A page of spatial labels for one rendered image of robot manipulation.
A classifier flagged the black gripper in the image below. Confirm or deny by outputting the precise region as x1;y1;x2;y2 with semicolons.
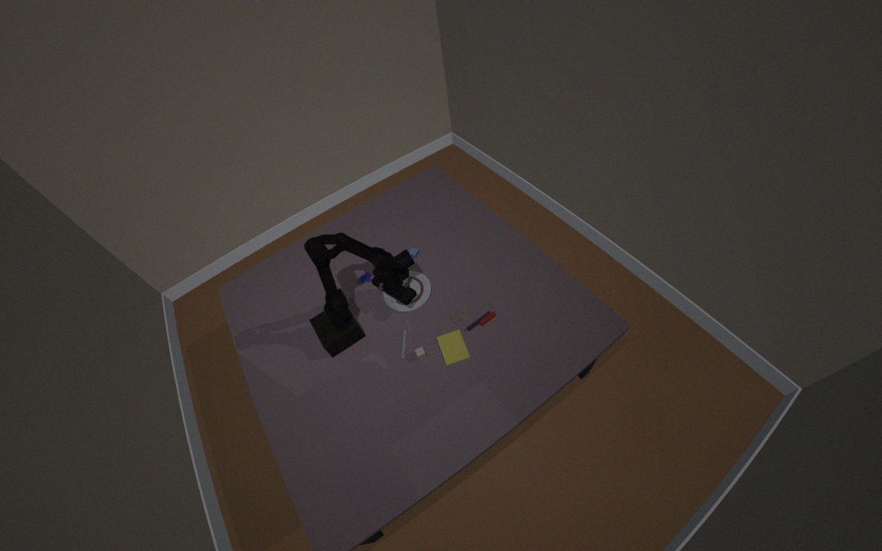
372;274;417;305

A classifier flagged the yellow flat rectangular sheet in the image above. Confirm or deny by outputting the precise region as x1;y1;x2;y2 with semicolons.
437;330;470;366

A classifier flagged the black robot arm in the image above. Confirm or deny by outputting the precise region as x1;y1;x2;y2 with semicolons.
304;233;414;333

